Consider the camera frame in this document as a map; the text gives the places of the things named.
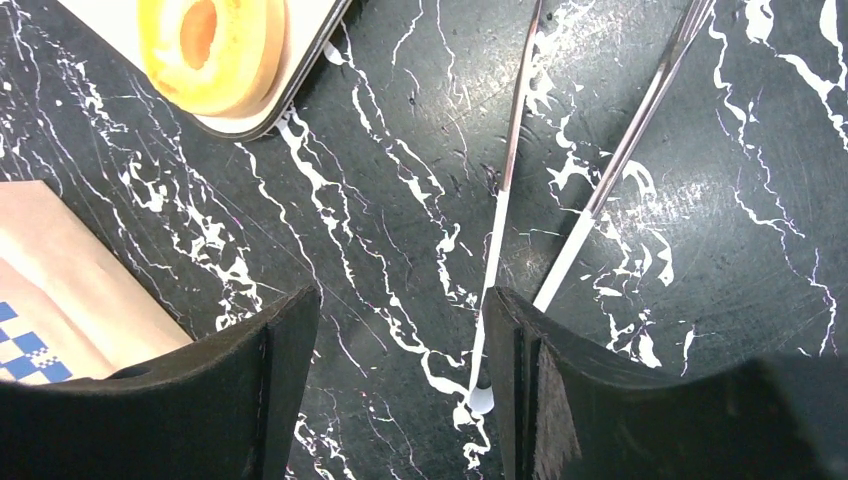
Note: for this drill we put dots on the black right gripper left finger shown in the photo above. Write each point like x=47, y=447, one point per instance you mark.
x=222, y=407

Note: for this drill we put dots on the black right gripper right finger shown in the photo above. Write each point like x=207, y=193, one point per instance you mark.
x=567, y=408

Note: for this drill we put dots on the checkered brown paper bag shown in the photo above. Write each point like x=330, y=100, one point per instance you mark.
x=69, y=308

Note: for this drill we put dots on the brown fake donut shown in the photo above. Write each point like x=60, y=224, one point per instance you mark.
x=211, y=58

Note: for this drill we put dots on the metal tongs white handles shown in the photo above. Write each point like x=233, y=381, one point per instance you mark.
x=480, y=401

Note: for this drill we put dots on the strawberry print tray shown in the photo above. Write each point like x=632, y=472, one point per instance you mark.
x=309, y=25

